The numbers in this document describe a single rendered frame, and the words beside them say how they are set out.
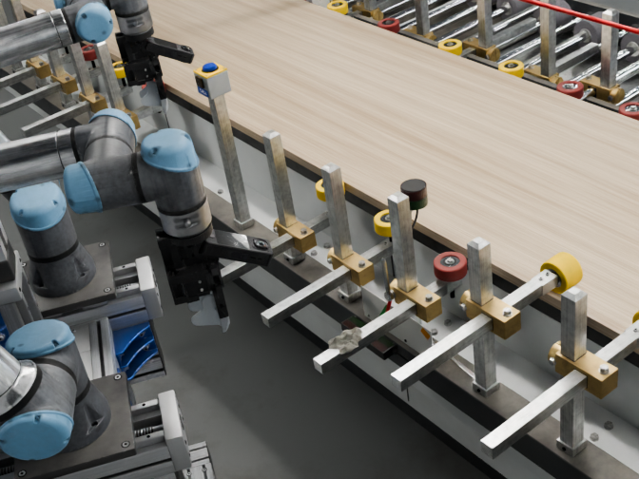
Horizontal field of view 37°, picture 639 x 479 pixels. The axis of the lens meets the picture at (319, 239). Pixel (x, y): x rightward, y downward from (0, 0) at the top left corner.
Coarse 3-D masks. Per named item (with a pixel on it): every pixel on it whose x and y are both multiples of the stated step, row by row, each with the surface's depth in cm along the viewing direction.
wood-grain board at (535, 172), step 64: (192, 0) 399; (256, 0) 389; (192, 64) 347; (256, 64) 339; (320, 64) 332; (384, 64) 325; (448, 64) 318; (256, 128) 300; (320, 128) 294; (384, 128) 289; (448, 128) 284; (512, 128) 278; (576, 128) 274; (384, 192) 260; (448, 192) 256; (512, 192) 252; (576, 192) 248; (512, 256) 230; (576, 256) 227
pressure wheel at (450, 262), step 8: (440, 256) 233; (448, 256) 233; (456, 256) 232; (440, 264) 230; (448, 264) 230; (456, 264) 230; (464, 264) 229; (440, 272) 229; (448, 272) 228; (456, 272) 228; (464, 272) 230; (448, 280) 229; (456, 280) 229
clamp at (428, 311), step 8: (392, 288) 233; (416, 288) 230; (424, 288) 229; (400, 296) 231; (408, 296) 228; (416, 296) 228; (424, 296) 227; (416, 304) 226; (424, 304) 225; (432, 304) 225; (440, 304) 227; (416, 312) 228; (424, 312) 225; (432, 312) 226; (440, 312) 228; (424, 320) 227
